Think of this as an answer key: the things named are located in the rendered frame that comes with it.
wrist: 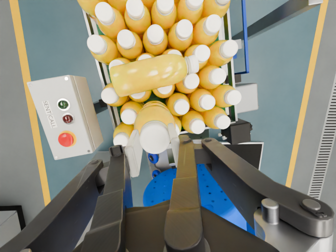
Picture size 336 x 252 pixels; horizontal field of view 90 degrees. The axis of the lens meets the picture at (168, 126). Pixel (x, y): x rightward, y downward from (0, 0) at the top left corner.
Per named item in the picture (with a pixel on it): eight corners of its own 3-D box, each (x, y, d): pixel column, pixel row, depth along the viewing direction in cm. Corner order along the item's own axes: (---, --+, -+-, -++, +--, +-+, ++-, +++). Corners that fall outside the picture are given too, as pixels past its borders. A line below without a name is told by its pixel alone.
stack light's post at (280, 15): (196, 64, 146) (307, 6, 39) (196, 60, 145) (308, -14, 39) (201, 64, 146) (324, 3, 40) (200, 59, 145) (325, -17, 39)
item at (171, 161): (167, 154, 64) (170, 170, 52) (166, 149, 63) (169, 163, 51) (193, 149, 64) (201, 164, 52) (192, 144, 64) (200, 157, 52)
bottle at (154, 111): (150, 93, 39) (146, 100, 21) (175, 110, 40) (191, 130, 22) (134, 118, 40) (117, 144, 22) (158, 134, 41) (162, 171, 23)
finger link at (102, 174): (127, 180, 14) (91, 188, 14) (133, 156, 19) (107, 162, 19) (123, 164, 14) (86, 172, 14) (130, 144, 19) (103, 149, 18)
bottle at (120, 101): (117, 79, 60) (100, 77, 42) (136, 87, 61) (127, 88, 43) (111, 98, 61) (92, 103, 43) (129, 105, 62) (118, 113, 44)
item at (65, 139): (62, 146, 43) (60, 148, 42) (58, 133, 42) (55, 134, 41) (76, 144, 43) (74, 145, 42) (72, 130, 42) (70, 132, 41)
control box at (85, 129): (72, 147, 53) (53, 161, 43) (51, 83, 49) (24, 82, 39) (104, 141, 54) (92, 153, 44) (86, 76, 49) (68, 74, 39)
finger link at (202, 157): (182, 152, 14) (218, 146, 14) (176, 135, 19) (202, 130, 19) (185, 169, 14) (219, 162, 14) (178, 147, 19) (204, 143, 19)
